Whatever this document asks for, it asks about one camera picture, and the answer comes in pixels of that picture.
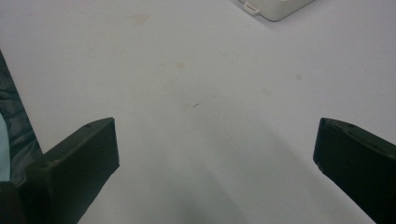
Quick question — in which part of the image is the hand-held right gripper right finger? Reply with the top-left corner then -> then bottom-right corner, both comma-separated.
312,117 -> 396,224

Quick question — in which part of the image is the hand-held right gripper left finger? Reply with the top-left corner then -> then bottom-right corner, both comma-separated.
18,117 -> 120,224

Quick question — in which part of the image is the dark cloth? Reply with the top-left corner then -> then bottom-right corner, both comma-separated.
0,50 -> 44,188

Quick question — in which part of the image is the white plastic container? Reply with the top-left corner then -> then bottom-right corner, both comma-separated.
238,0 -> 316,22

